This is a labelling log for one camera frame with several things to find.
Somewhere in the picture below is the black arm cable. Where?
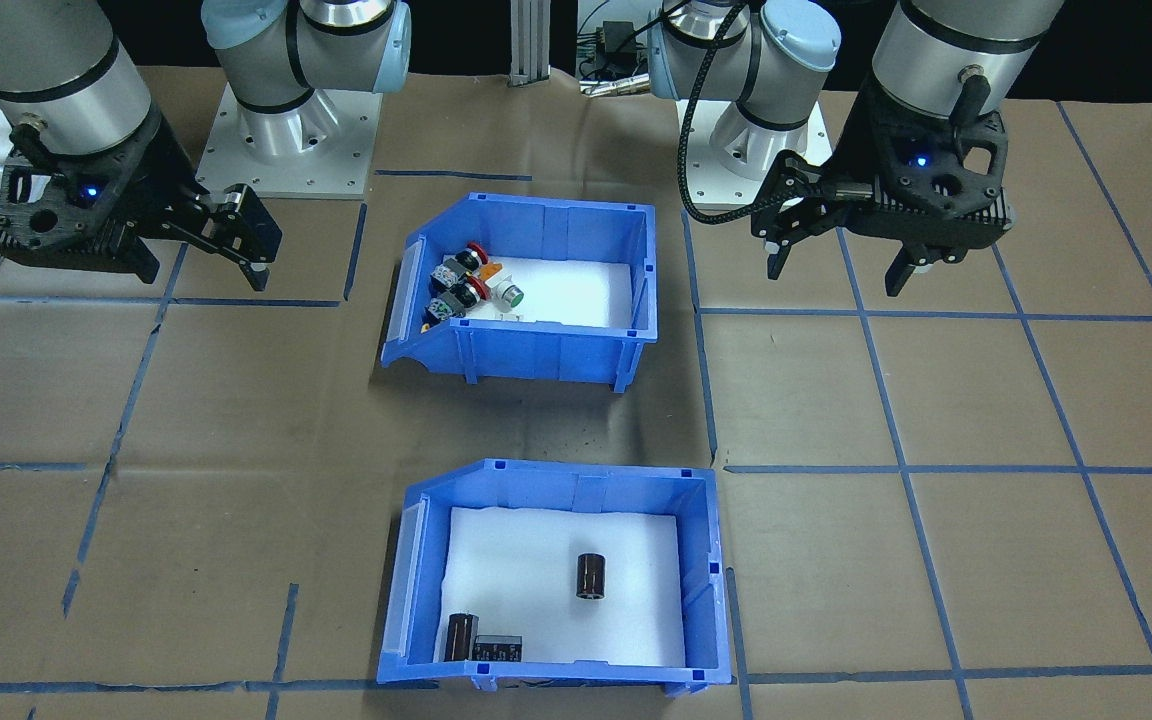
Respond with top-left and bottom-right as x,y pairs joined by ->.
679,0 -> 837,226

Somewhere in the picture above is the blue bin with capacitors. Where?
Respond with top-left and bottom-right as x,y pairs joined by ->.
377,458 -> 734,698

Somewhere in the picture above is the blue bin with buttons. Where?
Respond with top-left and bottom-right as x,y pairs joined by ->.
380,192 -> 659,393

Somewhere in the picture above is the red push button switch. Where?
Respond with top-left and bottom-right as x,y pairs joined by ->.
423,278 -> 493,326
436,240 -> 489,286

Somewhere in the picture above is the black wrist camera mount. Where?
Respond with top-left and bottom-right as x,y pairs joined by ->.
0,110 -> 205,287
836,75 -> 1015,297

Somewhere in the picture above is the white foam pad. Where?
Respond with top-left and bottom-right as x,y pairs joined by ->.
466,258 -> 634,329
433,506 -> 687,668

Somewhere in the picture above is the white square base plate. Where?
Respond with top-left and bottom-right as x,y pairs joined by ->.
198,82 -> 382,201
678,100 -> 837,216

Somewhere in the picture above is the aluminium frame bar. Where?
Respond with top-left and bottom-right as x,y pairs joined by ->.
509,0 -> 550,88

